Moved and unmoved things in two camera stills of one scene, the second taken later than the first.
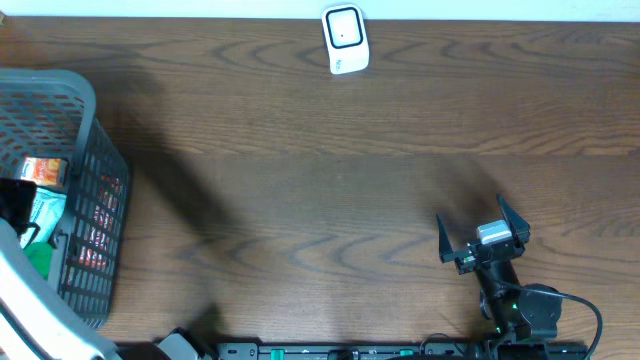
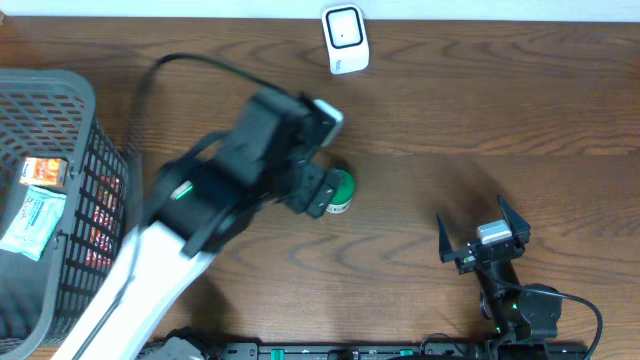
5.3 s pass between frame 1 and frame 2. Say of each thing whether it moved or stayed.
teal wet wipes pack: stayed
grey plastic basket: stayed
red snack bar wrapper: stayed
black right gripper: stayed
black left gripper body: moved
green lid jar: moved
